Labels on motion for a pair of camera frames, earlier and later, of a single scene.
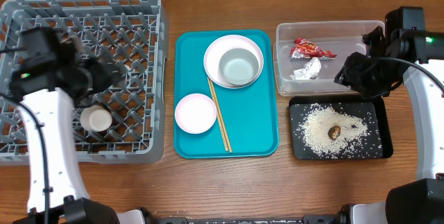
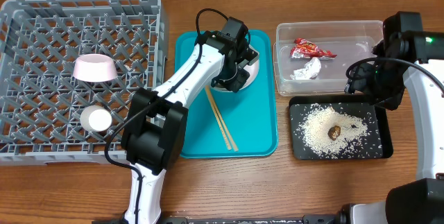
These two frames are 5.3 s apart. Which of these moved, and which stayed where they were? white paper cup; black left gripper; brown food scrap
Moved: black left gripper
Stayed: brown food scrap; white paper cup
